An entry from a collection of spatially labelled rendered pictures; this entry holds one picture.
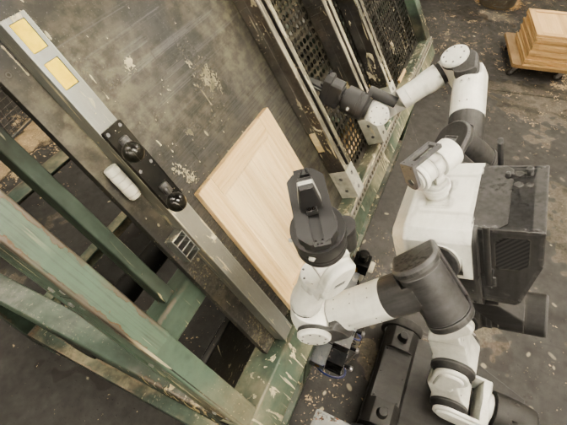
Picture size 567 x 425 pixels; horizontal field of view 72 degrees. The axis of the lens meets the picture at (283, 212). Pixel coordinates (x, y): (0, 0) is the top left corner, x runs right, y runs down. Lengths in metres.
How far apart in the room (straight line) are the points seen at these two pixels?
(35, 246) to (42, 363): 1.70
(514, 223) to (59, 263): 0.83
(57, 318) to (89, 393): 0.81
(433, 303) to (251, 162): 0.60
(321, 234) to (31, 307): 1.21
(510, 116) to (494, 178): 2.81
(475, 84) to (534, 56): 3.03
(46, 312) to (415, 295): 1.18
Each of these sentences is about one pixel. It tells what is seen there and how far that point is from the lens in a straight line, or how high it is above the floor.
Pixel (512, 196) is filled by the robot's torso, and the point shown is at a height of 1.40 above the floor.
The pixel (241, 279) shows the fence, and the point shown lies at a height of 1.12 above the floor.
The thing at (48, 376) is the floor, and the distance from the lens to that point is 2.38.
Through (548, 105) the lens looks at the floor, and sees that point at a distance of 4.07.
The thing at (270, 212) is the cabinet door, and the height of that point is 1.12.
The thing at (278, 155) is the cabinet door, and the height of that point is 1.19.
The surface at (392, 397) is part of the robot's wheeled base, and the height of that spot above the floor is 0.19.
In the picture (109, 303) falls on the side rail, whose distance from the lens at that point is 0.80.
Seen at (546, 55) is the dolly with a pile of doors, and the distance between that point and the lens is 4.22.
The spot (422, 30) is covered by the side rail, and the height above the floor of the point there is 0.95.
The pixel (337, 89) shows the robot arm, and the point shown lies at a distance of 1.29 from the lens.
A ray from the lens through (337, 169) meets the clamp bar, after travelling 1.39.
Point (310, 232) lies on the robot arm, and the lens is 0.53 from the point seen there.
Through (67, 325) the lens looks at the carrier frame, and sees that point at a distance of 1.49.
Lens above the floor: 2.00
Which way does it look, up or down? 51 degrees down
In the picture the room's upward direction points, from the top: straight up
